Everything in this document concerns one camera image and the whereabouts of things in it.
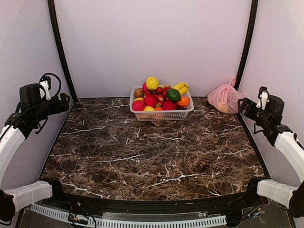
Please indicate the yellow banana bunch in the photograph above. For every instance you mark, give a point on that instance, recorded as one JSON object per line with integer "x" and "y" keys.
{"x": 182, "y": 87}

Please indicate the white plastic basket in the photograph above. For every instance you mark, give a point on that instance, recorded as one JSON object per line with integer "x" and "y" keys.
{"x": 161, "y": 115}

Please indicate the white cable duct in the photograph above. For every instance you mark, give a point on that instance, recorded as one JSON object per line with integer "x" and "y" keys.
{"x": 125, "y": 220}

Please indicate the black front rail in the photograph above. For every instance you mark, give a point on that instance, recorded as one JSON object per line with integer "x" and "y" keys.
{"x": 229, "y": 204}

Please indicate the black frame post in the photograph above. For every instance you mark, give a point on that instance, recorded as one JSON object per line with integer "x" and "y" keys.
{"x": 60, "y": 48}
{"x": 247, "y": 42}

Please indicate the red fruit front right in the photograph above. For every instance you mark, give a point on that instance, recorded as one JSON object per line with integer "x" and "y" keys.
{"x": 169, "y": 106}

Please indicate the large yellow lemon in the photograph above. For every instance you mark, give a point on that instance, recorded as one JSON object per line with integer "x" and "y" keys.
{"x": 152, "y": 83}

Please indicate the yellow fruit left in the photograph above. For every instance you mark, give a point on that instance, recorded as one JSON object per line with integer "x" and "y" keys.
{"x": 139, "y": 99}

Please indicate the green lime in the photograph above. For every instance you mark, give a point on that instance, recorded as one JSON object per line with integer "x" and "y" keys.
{"x": 173, "y": 95}

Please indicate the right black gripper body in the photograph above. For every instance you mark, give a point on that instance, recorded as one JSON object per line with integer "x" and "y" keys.
{"x": 250, "y": 112}

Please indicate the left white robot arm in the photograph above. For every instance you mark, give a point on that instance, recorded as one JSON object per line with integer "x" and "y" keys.
{"x": 36, "y": 105}

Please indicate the red apple centre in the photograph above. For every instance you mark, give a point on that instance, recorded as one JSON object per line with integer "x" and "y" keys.
{"x": 151, "y": 101}

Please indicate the pink fruit front left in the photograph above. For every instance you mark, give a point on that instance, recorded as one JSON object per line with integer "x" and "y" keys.
{"x": 138, "y": 105}

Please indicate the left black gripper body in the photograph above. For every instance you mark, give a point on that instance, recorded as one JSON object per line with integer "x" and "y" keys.
{"x": 41, "y": 111}

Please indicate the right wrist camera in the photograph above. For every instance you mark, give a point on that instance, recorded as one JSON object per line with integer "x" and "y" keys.
{"x": 263, "y": 97}

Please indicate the pink fruit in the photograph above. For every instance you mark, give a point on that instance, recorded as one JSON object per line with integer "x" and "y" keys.
{"x": 144, "y": 87}
{"x": 138, "y": 105}

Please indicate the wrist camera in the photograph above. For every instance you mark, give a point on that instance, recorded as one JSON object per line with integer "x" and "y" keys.
{"x": 45, "y": 83}
{"x": 263, "y": 97}

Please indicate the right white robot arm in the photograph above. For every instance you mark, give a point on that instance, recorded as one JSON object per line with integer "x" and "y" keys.
{"x": 267, "y": 114}

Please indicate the right black frame post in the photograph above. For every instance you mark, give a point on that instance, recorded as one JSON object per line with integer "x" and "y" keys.
{"x": 247, "y": 42}

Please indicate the orange fruit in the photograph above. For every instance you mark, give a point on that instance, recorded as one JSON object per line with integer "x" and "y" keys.
{"x": 185, "y": 101}

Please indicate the left black frame post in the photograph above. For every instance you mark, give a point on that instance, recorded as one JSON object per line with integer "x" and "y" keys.
{"x": 60, "y": 48}

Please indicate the small yellow lemon front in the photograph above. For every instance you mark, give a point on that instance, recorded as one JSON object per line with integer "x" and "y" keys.
{"x": 149, "y": 108}

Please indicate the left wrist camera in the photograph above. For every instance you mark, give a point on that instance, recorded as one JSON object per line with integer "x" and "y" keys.
{"x": 45, "y": 83}

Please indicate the pink fruit back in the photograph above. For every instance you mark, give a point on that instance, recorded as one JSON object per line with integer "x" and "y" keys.
{"x": 144, "y": 87}

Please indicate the pink plastic bag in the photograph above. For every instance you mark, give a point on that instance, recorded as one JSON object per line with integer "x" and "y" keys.
{"x": 225, "y": 97}

